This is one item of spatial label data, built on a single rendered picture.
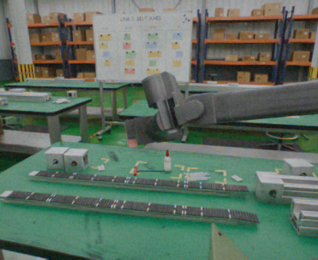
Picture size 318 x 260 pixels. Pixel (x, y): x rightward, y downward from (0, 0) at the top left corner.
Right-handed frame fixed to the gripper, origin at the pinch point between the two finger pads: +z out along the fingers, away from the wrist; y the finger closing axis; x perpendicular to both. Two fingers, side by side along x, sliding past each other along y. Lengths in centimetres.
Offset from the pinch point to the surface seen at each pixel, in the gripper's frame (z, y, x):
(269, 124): 116, -142, -4
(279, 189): 20, -55, 29
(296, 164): 29, -76, 22
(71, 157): 69, 25, -2
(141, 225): 25.8, 2.3, 29.8
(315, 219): 2, -51, 36
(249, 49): 749, -686, -366
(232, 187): 32, -41, 26
